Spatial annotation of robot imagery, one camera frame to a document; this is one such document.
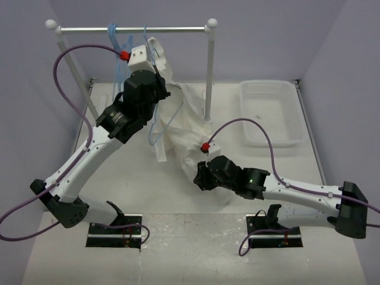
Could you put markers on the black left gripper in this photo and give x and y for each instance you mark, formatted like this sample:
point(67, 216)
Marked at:
point(164, 93)

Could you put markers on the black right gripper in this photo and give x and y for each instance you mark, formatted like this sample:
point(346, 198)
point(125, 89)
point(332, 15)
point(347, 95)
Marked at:
point(202, 177)

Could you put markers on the white skirt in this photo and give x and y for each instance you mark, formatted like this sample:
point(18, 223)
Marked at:
point(177, 121)

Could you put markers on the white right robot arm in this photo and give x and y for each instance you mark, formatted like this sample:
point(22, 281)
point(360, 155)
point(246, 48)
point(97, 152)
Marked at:
point(298, 204)

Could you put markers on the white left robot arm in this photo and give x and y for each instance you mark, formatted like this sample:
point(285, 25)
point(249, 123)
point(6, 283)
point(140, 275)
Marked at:
point(132, 109)

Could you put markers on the blue empty hangers bunch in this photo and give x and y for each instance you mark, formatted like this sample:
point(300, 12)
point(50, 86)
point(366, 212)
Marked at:
point(121, 67)

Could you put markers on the white clothes rack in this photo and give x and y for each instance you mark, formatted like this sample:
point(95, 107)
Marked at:
point(209, 29)

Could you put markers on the white plastic basket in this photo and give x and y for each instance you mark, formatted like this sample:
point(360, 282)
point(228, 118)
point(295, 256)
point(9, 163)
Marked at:
point(274, 104)

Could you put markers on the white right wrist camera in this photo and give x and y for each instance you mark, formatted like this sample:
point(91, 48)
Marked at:
point(211, 150)

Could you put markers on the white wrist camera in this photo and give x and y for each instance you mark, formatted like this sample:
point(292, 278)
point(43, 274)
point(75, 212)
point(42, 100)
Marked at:
point(211, 150)
point(139, 59)

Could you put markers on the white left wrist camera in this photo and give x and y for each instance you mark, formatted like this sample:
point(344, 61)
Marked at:
point(139, 59)

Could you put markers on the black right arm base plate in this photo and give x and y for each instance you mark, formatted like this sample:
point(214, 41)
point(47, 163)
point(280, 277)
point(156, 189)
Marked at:
point(265, 239)

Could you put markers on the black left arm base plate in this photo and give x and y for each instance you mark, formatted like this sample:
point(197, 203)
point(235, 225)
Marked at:
point(129, 237)

